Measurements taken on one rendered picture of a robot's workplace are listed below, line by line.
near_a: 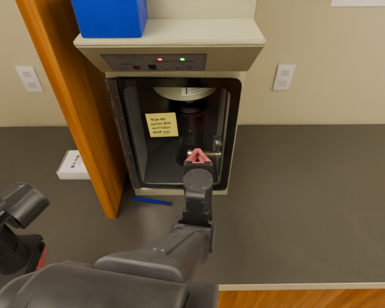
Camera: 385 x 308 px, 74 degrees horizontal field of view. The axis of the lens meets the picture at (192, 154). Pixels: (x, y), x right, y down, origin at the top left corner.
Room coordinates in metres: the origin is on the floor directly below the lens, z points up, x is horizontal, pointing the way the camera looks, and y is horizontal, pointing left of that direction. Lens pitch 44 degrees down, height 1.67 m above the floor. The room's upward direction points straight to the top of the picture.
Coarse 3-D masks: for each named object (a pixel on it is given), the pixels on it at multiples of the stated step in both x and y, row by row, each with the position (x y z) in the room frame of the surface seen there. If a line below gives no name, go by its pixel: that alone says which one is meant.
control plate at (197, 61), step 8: (104, 56) 0.46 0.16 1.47; (112, 56) 0.46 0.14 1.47; (120, 56) 0.46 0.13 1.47; (128, 56) 0.46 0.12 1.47; (136, 56) 0.46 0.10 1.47; (144, 56) 0.46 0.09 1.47; (152, 56) 0.46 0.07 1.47; (160, 56) 0.46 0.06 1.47; (168, 56) 0.46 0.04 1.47; (176, 56) 0.46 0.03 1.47; (184, 56) 0.46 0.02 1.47; (192, 56) 0.46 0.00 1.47; (200, 56) 0.46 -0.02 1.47; (112, 64) 0.49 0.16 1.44; (120, 64) 0.49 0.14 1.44; (128, 64) 0.49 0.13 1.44; (136, 64) 0.49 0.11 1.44; (144, 64) 0.49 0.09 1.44; (152, 64) 0.49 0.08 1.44; (160, 64) 0.49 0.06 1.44; (168, 64) 0.49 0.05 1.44; (176, 64) 0.49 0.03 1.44; (184, 64) 0.49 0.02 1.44; (192, 64) 0.49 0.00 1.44; (200, 64) 0.49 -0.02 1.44
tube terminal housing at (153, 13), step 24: (168, 0) 0.55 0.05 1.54; (192, 0) 0.55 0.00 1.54; (216, 0) 0.55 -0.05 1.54; (240, 0) 0.55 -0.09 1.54; (120, 72) 0.55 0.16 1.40; (144, 72) 0.55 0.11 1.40; (168, 72) 0.55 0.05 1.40; (192, 72) 0.55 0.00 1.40; (216, 72) 0.55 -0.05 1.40; (240, 72) 0.55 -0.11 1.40; (144, 192) 0.55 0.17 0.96; (168, 192) 0.55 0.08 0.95; (216, 192) 0.55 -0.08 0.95
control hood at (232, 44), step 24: (168, 24) 0.51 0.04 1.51; (192, 24) 0.51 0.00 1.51; (216, 24) 0.51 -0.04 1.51; (240, 24) 0.51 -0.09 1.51; (96, 48) 0.44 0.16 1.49; (120, 48) 0.44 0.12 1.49; (144, 48) 0.44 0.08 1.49; (168, 48) 0.44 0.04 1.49; (192, 48) 0.44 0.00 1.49; (216, 48) 0.44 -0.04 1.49; (240, 48) 0.44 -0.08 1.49
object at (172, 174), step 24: (120, 96) 0.53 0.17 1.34; (144, 96) 0.53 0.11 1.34; (168, 96) 0.53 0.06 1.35; (192, 96) 0.53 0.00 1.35; (216, 96) 0.53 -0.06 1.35; (240, 96) 0.53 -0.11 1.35; (144, 120) 0.53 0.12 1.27; (192, 120) 0.53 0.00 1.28; (216, 120) 0.53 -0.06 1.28; (144, 144) 0.53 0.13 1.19; (168, 144) 0.53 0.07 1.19; (192, 144) 0.53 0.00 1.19; (144, 168) 0.53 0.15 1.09; (168, 168) 0.53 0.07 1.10; (216, 168) 0.53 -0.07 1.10
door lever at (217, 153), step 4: (216, 140) 0.53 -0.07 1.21; (216, 144) 0.52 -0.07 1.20; (220, 144) 0.53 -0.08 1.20; (216, 148) 0.50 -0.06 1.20; (188, 152) 0.48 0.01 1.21; (204, 152) 0.48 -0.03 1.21; (208, 152) 0.48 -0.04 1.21; (212, 152) 0.48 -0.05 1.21; (216, 152) 0.48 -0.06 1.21; (220, 152) 0.48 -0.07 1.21; (188, 156) 0.48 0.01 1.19; (196, 156) 0.48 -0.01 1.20; (200, 156) 0.48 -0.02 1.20; (208, 156) 0.48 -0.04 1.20; (212, 156) 0.48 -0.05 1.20; (216, 156) 0.48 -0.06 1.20; (220, 156) 0.48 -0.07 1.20
